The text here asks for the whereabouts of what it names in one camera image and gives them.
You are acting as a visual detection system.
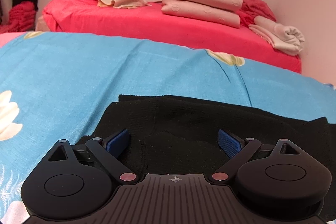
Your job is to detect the red crumpled cloth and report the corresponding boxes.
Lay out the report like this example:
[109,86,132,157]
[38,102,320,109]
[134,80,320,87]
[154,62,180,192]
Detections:
[238,0,277,28]

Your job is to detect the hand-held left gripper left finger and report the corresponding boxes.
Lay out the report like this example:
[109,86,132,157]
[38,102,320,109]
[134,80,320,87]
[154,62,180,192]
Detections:
[47,128,137,184]

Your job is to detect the black knit pants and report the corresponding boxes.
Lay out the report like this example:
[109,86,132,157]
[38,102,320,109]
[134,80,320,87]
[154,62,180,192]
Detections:
[79,94,336,224]

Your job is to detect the blue floral bed sheet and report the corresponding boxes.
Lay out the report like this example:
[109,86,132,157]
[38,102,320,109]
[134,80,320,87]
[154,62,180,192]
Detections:
[0,31,336,224]

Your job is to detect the pink bed sheet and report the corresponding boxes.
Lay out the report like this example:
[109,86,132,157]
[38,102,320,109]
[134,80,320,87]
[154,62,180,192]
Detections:
[0,32,28,49]

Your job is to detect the pile of red clothes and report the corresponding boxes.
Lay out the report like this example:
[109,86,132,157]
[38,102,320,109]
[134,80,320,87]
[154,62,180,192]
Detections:
[7,1,36,32]

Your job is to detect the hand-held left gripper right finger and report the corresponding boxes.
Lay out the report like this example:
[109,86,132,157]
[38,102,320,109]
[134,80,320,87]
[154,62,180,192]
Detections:
[210,128,302,184]

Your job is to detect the red bed sheet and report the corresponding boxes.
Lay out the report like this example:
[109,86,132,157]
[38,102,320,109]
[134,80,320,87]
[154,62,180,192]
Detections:
[42,0,302,73]

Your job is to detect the cream rolled cloth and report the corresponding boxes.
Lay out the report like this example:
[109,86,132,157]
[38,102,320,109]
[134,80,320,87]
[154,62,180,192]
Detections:
[248,15,305,56]

